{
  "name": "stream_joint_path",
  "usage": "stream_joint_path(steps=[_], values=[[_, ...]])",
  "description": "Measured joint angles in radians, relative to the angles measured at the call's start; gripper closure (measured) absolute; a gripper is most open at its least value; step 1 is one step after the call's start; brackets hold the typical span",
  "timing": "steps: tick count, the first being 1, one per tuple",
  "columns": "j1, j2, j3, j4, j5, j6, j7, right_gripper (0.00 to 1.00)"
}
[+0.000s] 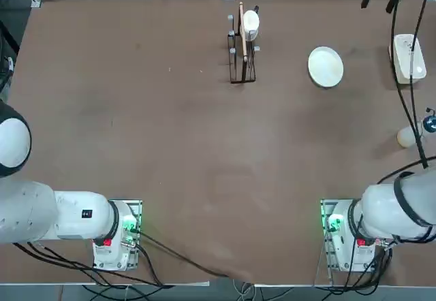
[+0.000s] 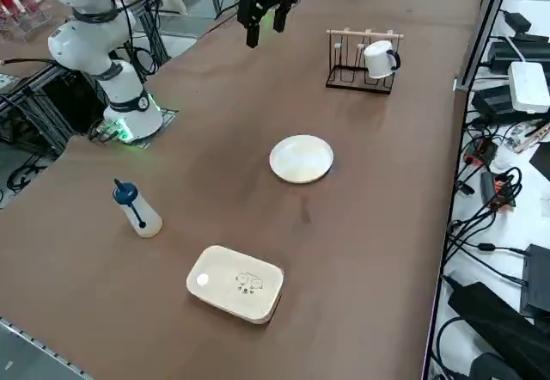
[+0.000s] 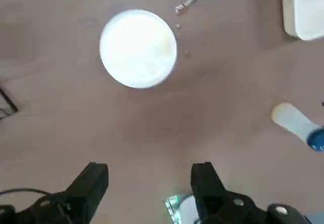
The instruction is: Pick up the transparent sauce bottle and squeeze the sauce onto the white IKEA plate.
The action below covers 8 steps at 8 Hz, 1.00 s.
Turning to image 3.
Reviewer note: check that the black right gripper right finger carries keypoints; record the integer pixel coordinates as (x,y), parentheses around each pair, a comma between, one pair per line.
(210,196)

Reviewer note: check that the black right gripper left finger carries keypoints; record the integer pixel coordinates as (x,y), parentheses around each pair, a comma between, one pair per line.
(83,196)

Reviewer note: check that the white round plate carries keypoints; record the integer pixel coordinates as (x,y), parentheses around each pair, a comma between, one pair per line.
(138,49)

